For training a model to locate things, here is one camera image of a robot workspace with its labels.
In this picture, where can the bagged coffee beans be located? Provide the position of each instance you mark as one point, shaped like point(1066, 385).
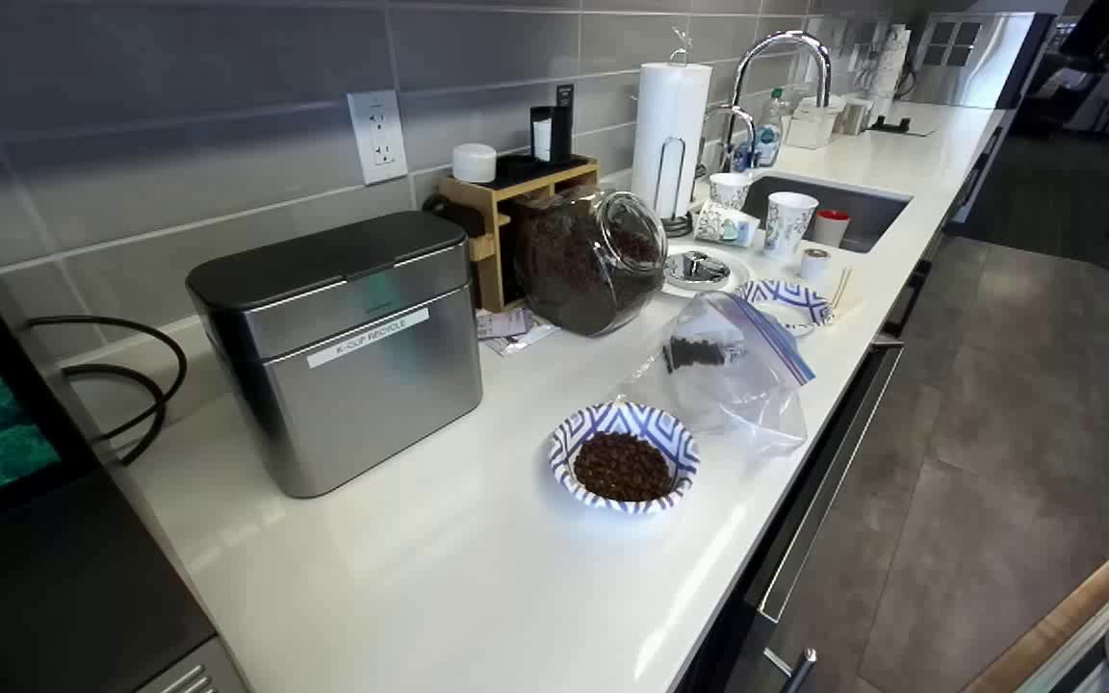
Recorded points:
point(693, 356)

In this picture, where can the clear zip bag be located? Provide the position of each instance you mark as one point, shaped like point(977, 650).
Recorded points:
point(732, 398)

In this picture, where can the blue patterned paper plate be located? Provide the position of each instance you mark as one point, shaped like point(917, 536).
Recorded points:
point(618, 419)
point(788, 306)

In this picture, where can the small plastic wrapper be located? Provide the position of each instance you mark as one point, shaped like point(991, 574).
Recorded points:
point(511, 332)

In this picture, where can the glass jar of coffee beans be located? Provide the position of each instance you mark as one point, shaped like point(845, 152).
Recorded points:
point(580, 273)

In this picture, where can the heaped coffee bean pile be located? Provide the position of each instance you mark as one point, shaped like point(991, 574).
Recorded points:
point(625, 469)

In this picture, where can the wooden countertop organizer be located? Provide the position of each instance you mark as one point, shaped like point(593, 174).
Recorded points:
point(494, 206)

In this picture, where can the stainless steel lidded bin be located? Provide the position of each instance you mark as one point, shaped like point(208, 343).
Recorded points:
point(362, 370)

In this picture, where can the black upright box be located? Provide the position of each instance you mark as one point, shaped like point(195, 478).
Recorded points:
point(564, 128)

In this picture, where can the white paper towel roll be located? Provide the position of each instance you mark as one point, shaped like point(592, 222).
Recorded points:
point(670, 117)

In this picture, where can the tall patterned paper cup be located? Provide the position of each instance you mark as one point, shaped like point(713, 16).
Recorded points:
point(791, 225)

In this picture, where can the coffee pod capsule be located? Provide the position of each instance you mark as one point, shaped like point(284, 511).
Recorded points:
point(813, 269)

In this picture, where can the white red small cup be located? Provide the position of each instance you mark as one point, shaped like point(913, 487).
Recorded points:
point(833, 228)

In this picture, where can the clear soap bottle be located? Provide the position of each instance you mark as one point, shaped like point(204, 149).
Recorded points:
point(773, 136)

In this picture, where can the small white container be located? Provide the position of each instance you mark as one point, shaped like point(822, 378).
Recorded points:
point(813, 125)

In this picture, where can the steel sink basin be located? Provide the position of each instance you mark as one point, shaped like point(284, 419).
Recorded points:
point(867, 212)

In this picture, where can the tall chrome faucet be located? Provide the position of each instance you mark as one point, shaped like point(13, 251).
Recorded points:
point(788, 39)

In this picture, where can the black screen appliance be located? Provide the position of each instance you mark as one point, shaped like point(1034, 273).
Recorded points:
point(54, 592)

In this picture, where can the wooden table edge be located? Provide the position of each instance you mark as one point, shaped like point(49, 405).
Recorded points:
point(1068, 610)

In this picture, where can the white wall outlet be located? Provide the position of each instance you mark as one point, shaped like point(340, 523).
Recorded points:
point(378, 136)

